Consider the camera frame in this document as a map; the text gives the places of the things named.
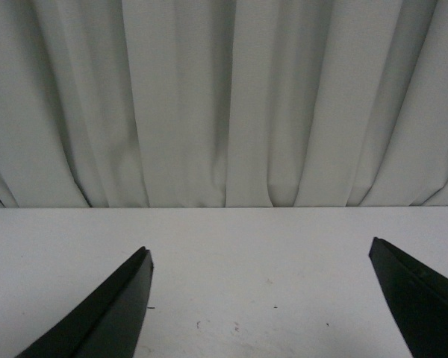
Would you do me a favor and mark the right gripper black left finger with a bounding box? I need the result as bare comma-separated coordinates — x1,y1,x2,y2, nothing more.
18,247,153,357

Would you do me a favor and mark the white pleated curtain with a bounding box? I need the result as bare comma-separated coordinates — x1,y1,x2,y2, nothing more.
0,1,448,208

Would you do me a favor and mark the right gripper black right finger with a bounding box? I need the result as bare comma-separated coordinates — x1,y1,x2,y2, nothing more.
369,237,448,357

